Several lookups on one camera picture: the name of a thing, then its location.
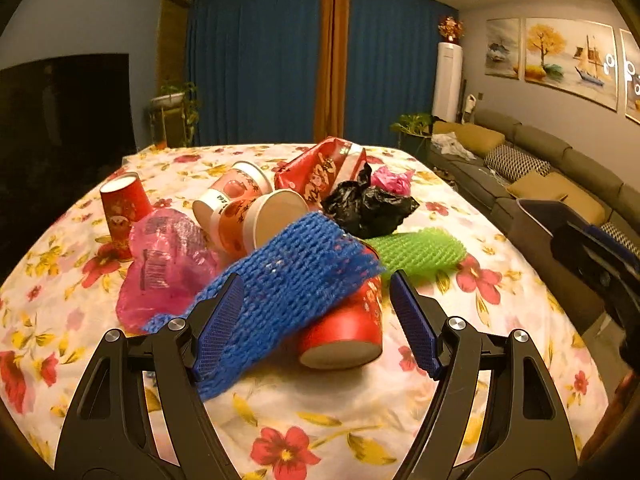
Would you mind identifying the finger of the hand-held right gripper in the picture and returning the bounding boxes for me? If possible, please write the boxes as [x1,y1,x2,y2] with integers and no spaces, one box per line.
[550,220,640,311]

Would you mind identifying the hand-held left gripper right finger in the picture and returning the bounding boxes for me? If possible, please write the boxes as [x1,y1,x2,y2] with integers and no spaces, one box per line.
[389,270,583,480]

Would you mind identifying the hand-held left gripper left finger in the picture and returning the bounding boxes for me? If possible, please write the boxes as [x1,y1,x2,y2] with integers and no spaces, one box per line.
[54,274,246,480]

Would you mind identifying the dark grey trash bin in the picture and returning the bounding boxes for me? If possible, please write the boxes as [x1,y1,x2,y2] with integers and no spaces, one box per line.
[515,198,621,322]

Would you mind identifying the green foam net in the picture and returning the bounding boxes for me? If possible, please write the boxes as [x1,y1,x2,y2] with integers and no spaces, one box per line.
[367,226,466,281]

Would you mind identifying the large pink plastic bag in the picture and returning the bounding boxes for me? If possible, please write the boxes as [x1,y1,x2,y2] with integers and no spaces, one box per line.
[116,208,221,333]

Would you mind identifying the blue foam net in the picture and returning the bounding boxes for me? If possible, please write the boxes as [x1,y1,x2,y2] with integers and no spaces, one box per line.
[142,211,386,401]

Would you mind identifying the white red printed paper cup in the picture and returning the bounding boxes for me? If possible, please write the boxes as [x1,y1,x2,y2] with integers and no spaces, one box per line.
[192,189,258,261]
[220,161,274,201]
[245,191,324,261]

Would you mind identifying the black plastic bag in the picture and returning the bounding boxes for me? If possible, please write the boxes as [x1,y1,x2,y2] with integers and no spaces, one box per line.
[321,162,420,240]

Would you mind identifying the person's right forearm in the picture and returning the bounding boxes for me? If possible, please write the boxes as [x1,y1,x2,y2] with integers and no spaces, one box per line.
[580,370,640,466]

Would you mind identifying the large yellow cushion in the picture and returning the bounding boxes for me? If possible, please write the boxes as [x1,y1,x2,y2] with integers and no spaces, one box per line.
[545,172,606,226]

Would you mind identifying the black white patterned cushion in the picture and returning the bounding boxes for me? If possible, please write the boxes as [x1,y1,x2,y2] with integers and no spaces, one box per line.
[484,144,551,182]
[597,220,640,256]

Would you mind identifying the square yellow cushion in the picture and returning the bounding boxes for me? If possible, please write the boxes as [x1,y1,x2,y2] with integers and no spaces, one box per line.
[506,170,571,202]

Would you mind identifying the grey sectional sofa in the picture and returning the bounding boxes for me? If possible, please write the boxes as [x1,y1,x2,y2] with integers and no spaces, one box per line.
[427,109,640,281]

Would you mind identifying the long yellow cushion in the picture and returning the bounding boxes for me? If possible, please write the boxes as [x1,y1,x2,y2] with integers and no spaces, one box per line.
[432,121,506,157]

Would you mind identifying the small pink plastic bag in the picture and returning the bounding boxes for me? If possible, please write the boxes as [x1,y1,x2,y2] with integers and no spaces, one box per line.
[370,166,416,198]

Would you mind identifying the white clothes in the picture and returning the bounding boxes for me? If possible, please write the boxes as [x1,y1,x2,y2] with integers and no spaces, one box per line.
[431,132,476,161]

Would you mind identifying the red foil packet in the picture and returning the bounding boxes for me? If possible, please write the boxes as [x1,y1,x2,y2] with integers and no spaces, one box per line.
[274,136,368,211]

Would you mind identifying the sailing ship tree painting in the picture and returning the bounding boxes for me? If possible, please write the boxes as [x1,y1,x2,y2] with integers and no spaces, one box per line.
[524,17,620,112]

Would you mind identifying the potted plant green pot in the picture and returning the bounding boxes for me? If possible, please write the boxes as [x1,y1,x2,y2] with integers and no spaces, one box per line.
[390,112,433,153]

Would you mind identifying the metal plant stand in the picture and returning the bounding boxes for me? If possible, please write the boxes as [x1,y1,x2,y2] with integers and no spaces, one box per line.
[150,106,193,149]

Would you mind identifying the white standing air conditioner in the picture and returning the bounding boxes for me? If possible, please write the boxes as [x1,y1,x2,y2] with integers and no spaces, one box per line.
[432,42,463,123]

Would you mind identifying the small landscape painting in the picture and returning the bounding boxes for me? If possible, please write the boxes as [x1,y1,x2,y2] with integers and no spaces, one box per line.
[484,17,522,80]

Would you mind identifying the potted plant white bowl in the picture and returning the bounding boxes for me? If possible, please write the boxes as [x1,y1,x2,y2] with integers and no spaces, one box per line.
[149,82,201,147]

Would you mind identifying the black television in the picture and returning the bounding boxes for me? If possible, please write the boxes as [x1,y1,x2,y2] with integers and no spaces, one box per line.
[0,52,136,281]

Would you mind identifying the red gold flower decoration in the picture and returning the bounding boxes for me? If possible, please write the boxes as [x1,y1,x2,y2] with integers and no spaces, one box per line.
[437,16,465,45]

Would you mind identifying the blue curtain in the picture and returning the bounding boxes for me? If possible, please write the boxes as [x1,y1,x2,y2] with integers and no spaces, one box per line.
[345,0,458,150]
[186,0,326,147]

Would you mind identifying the orange curtain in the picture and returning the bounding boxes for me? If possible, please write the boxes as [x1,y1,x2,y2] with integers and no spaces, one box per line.
[314,0,351,143]

